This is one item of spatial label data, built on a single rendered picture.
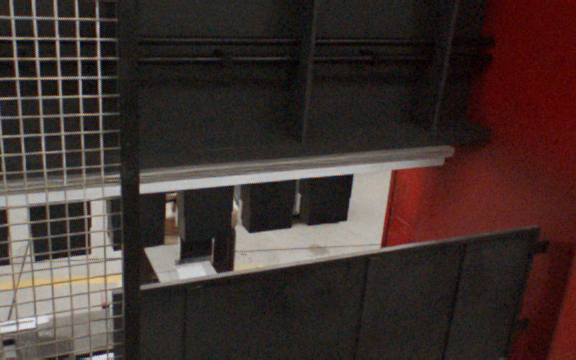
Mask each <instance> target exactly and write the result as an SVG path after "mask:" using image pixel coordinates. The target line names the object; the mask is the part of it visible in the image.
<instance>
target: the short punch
mask: <svg viewBox="0 0 576 360"><path fill-rule="evenodd" d="M212 252H213V238H210V239H202V240H194V241H187V242H185V241H184V239H183V238H182V236H180V235H179V249H178V257H179V265H185V264H191V263H198V262H205V261H211V256H212Z"/></svg>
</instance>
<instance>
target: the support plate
mask: <svg viewBox="0 0 576 360"><path fill-rule="evenodd" d="M178 249H179V244H172V245H164V246H157V247H149V248H145V252H146V256H147V258H148V260H149V262H150V264H151V266H152V268H153V270H154V272H155V274H156V273H159V274H156V275H157V277H158V279H159V281H160V282H165V281H171V280H178V279H180V277H179V274H178V273H177V271H175V270H176V268H175V259H179V257H178ZM200 263H201V265H202V266H205V267H203V269H204V271H205V273H206V275H209V274H216V273H217V272H216V270H214V268H213V267H212V266H207V265H211V264H210V262H209V261H205V262H200ZM168 271H173V272H170V273H169V272H168ZM161 272H166V273H161Z"/></svg>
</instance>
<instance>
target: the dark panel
mask: <svg viewBox="0 0 576 360"><path fill-rule="evenodd" d="M539 231H540V227H539V226H537V225H532V226H525V227H519V228H512V229H506V230H499V231H493V232H487V233H480V234H474V235H467V236H461V237H455V238H449V239H442V240H436V241H433V240H429V241H423V242H416V243H410V244H404V245H398V246H392V247H385V248H379V249H372V250H367V251H360V252H354V253H347V254H341V255H334V256H329V257H322V258H316V259H310V260H303V261H297V262H291V263H285V264H278V265H272V266H267V267H259V268H253V269H240V270H234V271H228V272H222V273H216V274H209V275H203V276H196V277H190V278H184V279H178V280H171V281H165V282H158V283H152V284H145V285H141V296H140V360H508V358H509V354H510V350H511V347H512V343H513V339H514V334H515V330H516V326H517V322H518V318H519V314H520V310H521V306H522V302H523V299H524V295H525V291H526V287H527V283H528V279H529V275H530V271H531V267H532V263H533V258H534V254H535V251H536V247H537V243H538V240H537V239H538V235H539Z"/></svg>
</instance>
